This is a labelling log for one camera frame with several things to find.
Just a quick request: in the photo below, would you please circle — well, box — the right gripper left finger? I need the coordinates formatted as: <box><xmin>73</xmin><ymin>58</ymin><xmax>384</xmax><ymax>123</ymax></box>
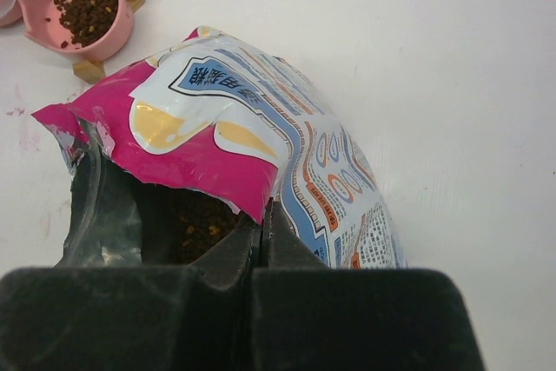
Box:
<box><xmin>1</xmin><ymin>219</ymin><xmax>261</xmax><ymax>370</ymax></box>

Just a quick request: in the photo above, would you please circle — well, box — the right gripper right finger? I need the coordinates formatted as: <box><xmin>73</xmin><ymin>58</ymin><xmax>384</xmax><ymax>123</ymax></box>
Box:
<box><xmin>250</xmin><ymin>202</ymin><xmax>484</xmax><ymax>370</ymax></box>

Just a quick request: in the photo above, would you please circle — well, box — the pink pet food bag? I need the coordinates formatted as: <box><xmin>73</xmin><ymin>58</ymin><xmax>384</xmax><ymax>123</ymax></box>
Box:
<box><xmin>35</xmin><ymin>26</ymin><xmax>407</xmax><ymax>268</ymax></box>

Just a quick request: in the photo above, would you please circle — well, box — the brown pet food kibble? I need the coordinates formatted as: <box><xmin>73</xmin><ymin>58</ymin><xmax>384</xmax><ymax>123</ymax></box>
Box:
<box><xmin>137</xmin><ymin>185</ymin><xmax>241</xmax><ymax>264</ymax></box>

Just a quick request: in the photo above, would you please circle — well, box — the wooden bowl stand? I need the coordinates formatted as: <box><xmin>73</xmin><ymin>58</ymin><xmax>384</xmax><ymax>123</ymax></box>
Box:
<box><xmin>72</xmin><ymin>0</ymin><xmax>146</xmax><ymax>84</ymax></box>

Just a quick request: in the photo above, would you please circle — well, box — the kibble in pink bowl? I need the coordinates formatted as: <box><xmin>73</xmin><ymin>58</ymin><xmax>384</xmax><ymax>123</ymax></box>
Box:
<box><xmin>53</xmin><ymin>0</ymin><xmax>118</xmax><ymax>49</ymax></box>

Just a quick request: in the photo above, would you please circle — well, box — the pink bowl right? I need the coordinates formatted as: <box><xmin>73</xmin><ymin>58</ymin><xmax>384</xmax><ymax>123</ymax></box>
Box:
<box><xmin>17</xmin><ymin>0</ymin><xmax>134</xmax><ymax>62</ymax></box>

